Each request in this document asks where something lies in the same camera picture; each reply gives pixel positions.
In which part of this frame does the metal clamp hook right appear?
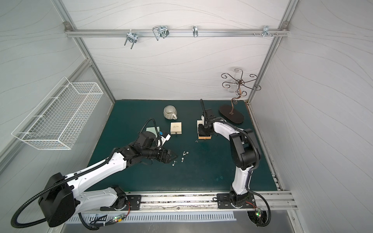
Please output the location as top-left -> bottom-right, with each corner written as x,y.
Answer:
253,26 -> 279,37

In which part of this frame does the white wire basket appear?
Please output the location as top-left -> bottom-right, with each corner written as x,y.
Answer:
11,77 -> 103,150

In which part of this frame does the black metal jewelry stand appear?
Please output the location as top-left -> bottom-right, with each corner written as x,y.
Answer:
219,68 -> 262,124

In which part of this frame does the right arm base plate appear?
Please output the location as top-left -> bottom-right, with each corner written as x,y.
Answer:
212,191 -> 256,209

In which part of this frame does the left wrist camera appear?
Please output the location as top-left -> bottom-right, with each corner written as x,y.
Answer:
160,132 -> 171,145

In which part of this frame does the mint green jewelry box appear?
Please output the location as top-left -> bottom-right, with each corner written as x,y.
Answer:
146,126 -> 160,136

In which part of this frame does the dark green table mat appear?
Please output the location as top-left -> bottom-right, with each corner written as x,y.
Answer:
77,99 -> 277,193

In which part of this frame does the white slotted cable duct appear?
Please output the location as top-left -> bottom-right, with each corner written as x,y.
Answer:
66,211 -> 237,224

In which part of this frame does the right black cable loop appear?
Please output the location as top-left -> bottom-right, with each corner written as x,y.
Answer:
247,190 -> 272,228

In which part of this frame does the metal clamp hook left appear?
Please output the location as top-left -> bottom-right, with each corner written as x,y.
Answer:
124,31 -> 138,49

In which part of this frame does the large cream jewelry box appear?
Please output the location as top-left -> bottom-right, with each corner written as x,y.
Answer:
197,116 -> 212,140

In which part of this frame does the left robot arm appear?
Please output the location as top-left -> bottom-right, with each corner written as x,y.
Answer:
11,131 -> 175,229

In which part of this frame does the aluminium front rail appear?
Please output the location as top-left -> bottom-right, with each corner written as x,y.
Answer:
75,188 -> 298,213

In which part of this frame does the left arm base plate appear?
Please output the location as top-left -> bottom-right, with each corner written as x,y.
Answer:
100,195 -> 141,211

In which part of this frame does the grey ribbed ceramic cup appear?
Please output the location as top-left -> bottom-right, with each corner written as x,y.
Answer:
163,105 -> 178,120

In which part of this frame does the left black cable bundle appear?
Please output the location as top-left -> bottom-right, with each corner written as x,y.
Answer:
78,200 -> 132,231

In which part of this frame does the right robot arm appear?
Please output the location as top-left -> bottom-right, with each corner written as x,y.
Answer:
197,100 -> 260,207

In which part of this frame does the aluminium crossbar rail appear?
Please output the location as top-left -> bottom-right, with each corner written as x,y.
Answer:
65,28 -> 290,38

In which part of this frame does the small cream jewelry box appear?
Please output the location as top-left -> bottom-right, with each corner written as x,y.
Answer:
170,122 -> 182,135

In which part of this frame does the metal clamp hook small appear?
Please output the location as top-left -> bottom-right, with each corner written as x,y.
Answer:
192,26 -> 198,38

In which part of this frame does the metal clamp hook middle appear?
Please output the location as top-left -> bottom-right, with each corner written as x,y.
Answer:
152,25 -> 170,41

